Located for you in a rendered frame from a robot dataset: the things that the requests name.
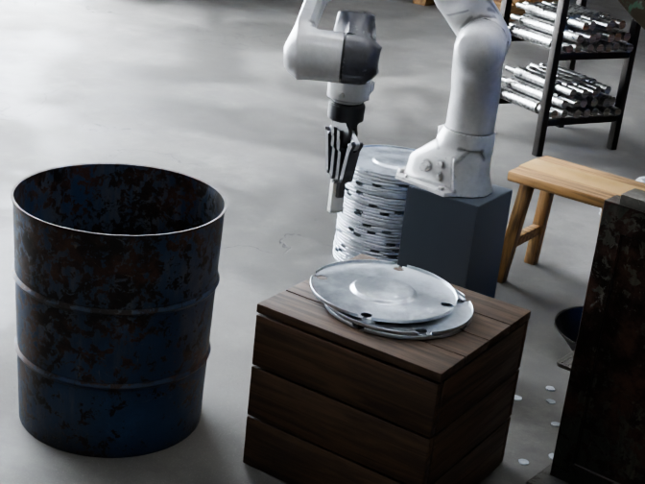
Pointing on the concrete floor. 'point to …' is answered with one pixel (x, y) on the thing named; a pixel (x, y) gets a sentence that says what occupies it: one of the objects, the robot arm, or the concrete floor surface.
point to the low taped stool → (602, 183)
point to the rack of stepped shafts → (572, 28)
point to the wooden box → (380, 396)
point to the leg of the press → (608, 360)
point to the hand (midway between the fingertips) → (336, 195)
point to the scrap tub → (113, 304)
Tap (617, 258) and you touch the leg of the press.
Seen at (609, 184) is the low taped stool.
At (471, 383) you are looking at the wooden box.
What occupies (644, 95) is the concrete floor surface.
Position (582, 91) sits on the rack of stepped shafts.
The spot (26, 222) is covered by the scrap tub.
